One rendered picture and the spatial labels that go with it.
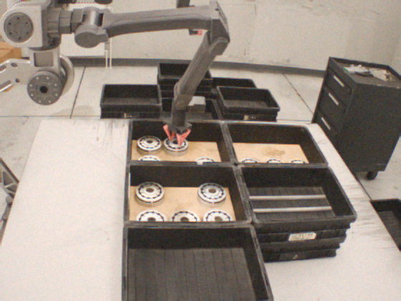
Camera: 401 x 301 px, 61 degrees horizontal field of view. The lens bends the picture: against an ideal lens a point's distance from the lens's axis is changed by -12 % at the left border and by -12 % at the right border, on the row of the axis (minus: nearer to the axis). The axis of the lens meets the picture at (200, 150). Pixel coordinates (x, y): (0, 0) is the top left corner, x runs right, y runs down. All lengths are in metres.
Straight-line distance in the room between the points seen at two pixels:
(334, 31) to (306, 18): 0.45
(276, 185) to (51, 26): 1.01
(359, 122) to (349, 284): 1.58
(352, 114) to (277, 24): 2.13
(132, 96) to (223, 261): 1.74
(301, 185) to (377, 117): 1.43
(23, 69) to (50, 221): 0.60
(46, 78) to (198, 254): 0.81
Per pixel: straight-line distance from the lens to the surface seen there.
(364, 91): 2.68
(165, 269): 1.17
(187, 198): 1.39
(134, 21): 1.07
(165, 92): 2.83
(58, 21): 1.09
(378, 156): 3.13
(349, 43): 5.08
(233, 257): 1.23
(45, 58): 1.43
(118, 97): 2.71
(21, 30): 1.12
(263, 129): 1.70
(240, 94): 2.80
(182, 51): 4.44
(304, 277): 1.41
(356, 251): 1.59
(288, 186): 1.54
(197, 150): 1.63
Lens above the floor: 1.77
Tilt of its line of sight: 35 degrees down
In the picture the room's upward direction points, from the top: 8 degrees clockwise
